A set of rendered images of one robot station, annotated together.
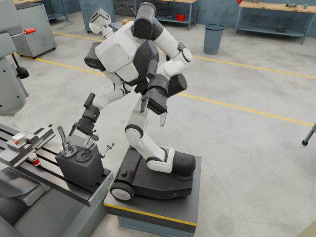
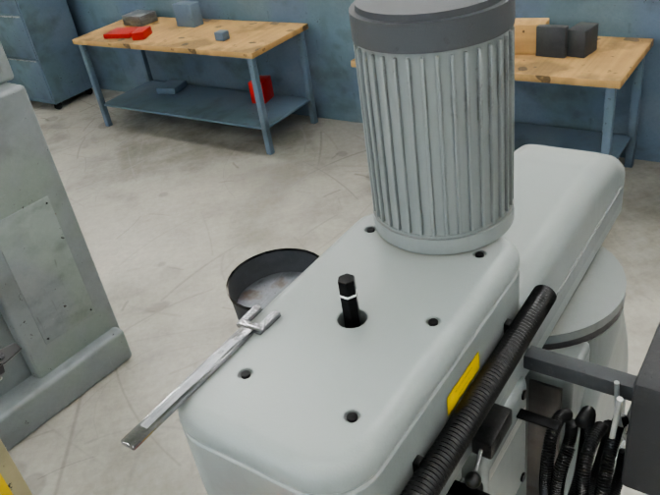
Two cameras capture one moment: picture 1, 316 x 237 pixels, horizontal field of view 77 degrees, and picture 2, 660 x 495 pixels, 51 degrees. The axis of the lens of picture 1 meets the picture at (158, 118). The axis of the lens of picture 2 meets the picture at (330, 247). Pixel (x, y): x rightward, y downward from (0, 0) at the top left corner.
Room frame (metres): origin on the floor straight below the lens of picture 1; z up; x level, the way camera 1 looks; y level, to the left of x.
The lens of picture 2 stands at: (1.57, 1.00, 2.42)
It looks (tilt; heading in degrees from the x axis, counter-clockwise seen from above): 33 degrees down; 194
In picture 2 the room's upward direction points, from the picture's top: 10 degrees counter-clockwise
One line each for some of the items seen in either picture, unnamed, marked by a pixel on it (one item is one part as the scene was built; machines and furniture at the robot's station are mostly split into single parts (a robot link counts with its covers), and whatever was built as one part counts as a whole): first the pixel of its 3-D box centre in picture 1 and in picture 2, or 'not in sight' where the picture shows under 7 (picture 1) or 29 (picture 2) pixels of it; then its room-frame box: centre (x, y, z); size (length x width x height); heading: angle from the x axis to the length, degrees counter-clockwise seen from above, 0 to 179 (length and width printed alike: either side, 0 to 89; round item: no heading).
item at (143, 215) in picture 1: (157, 189); not in sight; (1.10, 0.00, 0.20); 0.78 x 0.68 x 0.40; 77
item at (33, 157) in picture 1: (34, 158); not in sight; (0.84, 0.80, 0.99); 0.04 x 0.04 x 0.11
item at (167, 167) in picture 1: (161, 158); not in sight; (1.09, -0.03, 0.68); 0.21 x 0.20 x 0.13; 77
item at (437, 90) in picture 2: not in sight; (437, 115); (0.70, 0.96, 2.05); 0.20 x 0.20 x 0.32
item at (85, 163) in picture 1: (80, 163); not in sight; (0.76, 0.47, 1.03); 0.22 x 0.12 x 0.20; 71
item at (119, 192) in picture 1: (122, 192); not in sight; (0.89, 0.30, 0.50); 0.20 x 0.05 x 0.20; 77
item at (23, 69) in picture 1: (20, 71); not in sight; (1.11, 0.82, 1.46); 0.07 x 0.07 x 0.06
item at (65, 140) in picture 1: (62, 135); not in sight; (0.78, 0.51, 1.25); 0.03 x 0.03 x 0.11
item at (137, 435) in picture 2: not in sight; (204, 370); (1.02, 0.70, 1.89); 0.24 x 0.04 x 0.01; 156
